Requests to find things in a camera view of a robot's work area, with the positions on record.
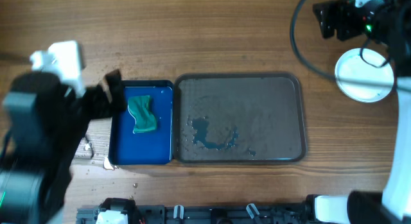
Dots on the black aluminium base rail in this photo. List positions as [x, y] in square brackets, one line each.
[118, 210]

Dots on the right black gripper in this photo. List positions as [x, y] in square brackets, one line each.
[336, 20]

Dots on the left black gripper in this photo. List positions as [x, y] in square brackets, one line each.
[109, 94]

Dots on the green yellow sponge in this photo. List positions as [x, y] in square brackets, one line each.
[139, 109]

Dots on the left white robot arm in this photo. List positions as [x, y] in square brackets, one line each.
[50, 109]

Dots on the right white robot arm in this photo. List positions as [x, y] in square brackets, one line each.
[386, 22]

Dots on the white plate blue stain front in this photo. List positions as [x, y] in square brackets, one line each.
[360, 75]

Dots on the dark brown tray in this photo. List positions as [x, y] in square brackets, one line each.
[238, 118]

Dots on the blue water tray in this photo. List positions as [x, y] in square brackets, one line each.
[155, 147]

